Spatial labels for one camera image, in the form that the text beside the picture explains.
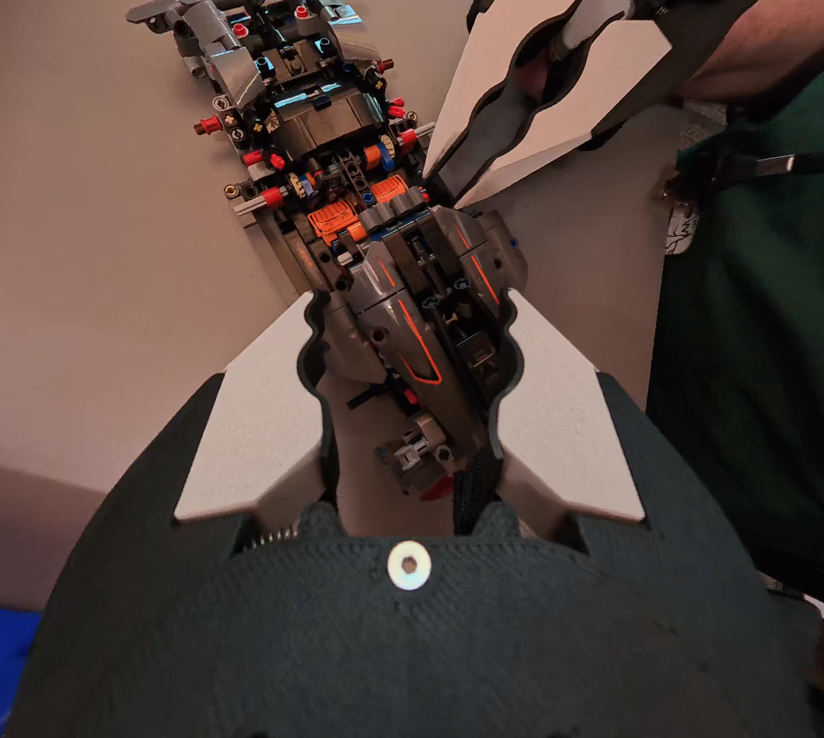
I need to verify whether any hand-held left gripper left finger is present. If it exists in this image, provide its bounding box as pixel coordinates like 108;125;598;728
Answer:
174;289;340;536

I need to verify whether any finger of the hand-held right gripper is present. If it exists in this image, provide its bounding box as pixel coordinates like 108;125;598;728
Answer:
424;0;591;201
452;18;673;209

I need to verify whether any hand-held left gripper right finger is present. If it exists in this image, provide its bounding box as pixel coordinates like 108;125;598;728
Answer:
487;289;646;538

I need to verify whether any grey black lego car model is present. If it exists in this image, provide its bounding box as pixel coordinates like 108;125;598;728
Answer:
125;0;530;502

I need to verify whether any person's right forearm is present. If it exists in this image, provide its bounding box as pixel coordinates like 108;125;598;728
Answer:
676;0;824;104

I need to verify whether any white patterned tag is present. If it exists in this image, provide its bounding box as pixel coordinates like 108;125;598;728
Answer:
657;171;703;259

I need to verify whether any person's green shirt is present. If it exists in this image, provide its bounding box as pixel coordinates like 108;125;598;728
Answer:
647;75;824;597

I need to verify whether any blue plastic storage bin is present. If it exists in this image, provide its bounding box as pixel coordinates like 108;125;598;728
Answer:
0;604;41;738

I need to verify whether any black strap with metal clip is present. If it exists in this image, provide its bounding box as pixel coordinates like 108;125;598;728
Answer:
689;152;824;182

